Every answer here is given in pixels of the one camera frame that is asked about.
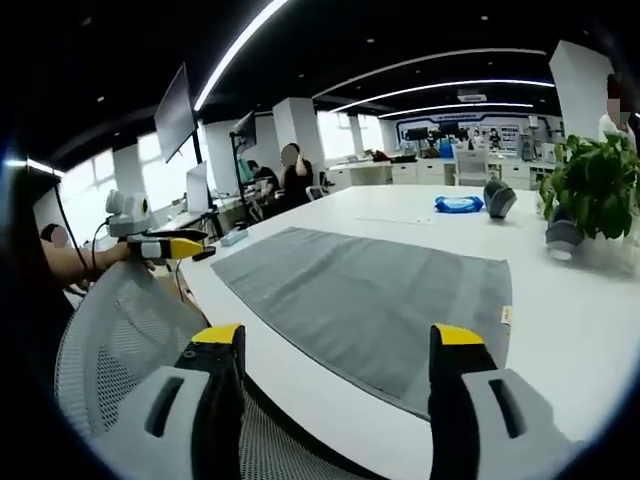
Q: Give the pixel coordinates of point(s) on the large black monitor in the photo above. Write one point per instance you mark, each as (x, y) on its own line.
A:
(175, 116)

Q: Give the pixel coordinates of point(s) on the small black monitor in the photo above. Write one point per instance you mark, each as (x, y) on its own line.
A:
(245, 128)

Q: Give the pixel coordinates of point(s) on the white chair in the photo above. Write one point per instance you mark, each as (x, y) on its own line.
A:
(472, 168)

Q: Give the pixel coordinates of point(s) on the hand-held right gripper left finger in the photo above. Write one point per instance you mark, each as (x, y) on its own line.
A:
(200, 400)

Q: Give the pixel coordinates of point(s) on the grey speaker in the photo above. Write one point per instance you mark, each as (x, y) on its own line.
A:
(499, 198)

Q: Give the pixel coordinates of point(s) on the green potted plant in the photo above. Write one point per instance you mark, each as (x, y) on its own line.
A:
(595, 187)

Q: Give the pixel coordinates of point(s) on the grey mesh office chair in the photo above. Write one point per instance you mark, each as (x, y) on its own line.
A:
(125, 350)

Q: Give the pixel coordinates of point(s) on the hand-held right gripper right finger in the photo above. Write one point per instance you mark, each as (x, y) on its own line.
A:
(465, 400)

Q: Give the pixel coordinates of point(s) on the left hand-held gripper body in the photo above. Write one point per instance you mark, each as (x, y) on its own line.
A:
(124, 212)

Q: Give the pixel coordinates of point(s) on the light blue box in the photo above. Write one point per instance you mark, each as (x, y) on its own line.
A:
(234, 237)

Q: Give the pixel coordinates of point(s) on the grey plant pot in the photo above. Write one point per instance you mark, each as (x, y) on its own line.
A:
(564, 234)

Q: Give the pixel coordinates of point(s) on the black remote control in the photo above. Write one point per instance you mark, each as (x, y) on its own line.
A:
(204, 254)

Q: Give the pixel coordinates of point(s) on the grey towel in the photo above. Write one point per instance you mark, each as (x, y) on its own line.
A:
(370, 300)

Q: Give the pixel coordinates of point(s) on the white table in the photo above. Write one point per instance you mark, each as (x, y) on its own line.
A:
(545, 340)

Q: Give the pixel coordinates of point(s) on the blue wet wipes packet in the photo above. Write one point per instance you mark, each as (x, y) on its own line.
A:
(459, 203)

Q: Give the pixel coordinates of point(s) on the white desktop monitor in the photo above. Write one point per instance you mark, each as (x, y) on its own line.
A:
(198, 189)

